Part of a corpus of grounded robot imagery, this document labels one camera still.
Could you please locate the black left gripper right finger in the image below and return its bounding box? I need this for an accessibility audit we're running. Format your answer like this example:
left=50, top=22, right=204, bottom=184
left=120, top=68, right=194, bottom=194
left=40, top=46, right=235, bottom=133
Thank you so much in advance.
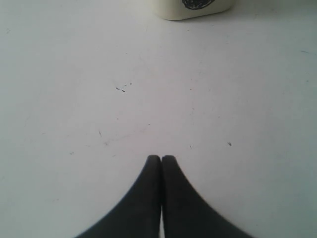
left=161, top=155, right=250, bottom=238

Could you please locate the cream bin with circle mark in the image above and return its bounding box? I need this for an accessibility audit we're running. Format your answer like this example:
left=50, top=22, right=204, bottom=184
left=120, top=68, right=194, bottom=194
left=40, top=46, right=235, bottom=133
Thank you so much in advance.
left=150, top=0, right=236, bottom=21

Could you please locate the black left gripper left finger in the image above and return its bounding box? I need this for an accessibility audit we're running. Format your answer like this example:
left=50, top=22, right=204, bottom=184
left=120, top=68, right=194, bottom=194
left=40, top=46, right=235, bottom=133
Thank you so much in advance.
left=78, top=155, right=161, bottom=238

